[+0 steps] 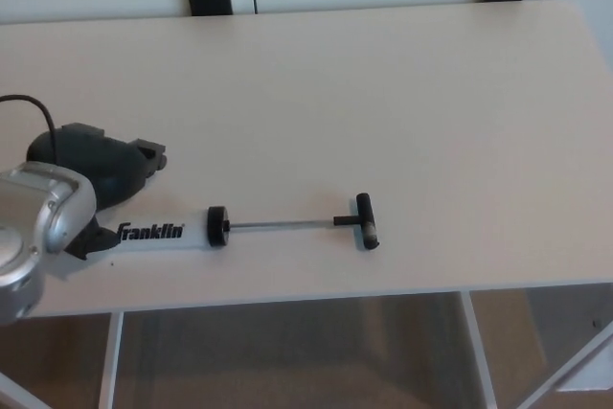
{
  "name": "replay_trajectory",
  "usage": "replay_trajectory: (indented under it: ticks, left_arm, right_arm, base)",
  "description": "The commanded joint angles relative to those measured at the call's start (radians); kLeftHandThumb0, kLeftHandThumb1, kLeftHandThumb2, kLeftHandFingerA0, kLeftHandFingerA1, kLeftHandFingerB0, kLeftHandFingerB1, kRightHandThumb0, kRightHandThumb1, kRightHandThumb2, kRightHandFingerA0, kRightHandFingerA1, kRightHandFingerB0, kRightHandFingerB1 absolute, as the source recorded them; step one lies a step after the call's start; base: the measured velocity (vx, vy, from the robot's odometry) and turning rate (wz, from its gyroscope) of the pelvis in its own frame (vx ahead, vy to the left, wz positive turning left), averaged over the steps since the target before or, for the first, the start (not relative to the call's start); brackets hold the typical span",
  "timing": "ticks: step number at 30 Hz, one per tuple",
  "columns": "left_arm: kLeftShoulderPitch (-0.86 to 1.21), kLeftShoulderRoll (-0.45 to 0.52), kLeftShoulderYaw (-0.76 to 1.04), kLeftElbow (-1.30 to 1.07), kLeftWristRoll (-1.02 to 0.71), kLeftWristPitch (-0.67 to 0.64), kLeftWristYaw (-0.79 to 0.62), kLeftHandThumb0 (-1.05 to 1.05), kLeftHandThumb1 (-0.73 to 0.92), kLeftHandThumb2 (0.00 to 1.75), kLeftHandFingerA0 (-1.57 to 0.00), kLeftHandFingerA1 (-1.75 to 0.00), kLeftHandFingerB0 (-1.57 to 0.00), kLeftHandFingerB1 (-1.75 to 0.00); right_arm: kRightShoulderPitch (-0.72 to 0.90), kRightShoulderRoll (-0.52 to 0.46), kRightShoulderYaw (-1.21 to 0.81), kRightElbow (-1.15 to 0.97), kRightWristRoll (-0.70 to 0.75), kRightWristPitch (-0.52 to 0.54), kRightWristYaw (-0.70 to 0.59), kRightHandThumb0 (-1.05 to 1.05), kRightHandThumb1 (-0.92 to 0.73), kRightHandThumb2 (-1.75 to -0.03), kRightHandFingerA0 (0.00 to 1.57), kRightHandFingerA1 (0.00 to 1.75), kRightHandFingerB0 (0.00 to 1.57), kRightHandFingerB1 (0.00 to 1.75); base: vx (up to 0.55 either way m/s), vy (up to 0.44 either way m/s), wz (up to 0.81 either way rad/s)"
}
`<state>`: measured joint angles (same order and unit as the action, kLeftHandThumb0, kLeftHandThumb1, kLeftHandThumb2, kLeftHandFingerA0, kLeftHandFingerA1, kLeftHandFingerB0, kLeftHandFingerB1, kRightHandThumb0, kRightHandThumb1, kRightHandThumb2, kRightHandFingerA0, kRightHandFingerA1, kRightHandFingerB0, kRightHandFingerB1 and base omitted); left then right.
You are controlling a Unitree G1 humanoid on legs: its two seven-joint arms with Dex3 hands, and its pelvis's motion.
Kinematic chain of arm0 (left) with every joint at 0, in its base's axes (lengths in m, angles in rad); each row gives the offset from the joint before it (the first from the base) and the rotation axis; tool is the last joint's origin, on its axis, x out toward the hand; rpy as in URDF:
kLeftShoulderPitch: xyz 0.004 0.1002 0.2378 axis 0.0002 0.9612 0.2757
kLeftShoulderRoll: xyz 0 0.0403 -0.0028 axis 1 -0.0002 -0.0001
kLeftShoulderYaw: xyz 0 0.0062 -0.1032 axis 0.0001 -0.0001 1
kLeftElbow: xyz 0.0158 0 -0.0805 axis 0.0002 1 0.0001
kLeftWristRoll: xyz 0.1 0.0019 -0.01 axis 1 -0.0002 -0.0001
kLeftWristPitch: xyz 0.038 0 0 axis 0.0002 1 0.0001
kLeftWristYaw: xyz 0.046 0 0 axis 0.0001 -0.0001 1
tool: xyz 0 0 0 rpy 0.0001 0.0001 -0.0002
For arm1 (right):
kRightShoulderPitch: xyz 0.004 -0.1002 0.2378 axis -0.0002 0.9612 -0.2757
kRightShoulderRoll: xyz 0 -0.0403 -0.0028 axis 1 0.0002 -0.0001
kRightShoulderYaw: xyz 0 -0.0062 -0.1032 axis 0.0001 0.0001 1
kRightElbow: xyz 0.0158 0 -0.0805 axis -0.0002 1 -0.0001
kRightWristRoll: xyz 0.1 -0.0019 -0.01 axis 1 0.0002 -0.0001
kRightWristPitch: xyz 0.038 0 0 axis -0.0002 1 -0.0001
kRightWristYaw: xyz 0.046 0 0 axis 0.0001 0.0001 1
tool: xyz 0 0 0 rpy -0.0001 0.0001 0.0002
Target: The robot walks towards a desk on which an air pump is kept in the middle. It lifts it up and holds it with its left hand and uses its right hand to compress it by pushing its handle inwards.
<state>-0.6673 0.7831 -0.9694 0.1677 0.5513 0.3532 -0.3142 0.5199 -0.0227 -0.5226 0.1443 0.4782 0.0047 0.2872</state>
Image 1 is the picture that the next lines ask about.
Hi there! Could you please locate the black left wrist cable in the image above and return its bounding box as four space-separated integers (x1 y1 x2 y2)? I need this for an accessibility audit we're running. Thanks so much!
0 94 62 167

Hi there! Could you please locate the white Franklin air pump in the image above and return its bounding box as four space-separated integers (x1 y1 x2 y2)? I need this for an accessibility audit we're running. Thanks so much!
102 193 382 260

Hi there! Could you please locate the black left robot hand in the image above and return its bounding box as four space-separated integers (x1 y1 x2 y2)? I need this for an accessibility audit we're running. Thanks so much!
25 122 170 262

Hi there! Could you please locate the white desk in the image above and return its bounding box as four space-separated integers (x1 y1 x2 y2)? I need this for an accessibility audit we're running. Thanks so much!
0 0 613 409

